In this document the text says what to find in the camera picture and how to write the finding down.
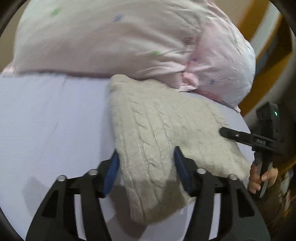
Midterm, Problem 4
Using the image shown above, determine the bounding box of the pink floral pillow right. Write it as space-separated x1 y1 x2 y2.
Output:
182 22 256 109

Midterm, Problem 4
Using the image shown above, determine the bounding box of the person's right hand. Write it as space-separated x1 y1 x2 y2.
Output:
248 163 278 194

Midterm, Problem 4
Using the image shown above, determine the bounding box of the beige cable knit sweater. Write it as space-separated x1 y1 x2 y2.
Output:
110 75 249 225

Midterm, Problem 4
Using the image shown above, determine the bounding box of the pink floral pillow left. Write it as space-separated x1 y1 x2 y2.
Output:
4 1 208 91

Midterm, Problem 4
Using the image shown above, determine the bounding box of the wooden headboard frame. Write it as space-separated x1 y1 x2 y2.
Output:
239 1 295 118

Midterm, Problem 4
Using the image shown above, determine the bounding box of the pink floral pillow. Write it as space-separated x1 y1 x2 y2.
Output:
4 1 208 91
182 22 256 109

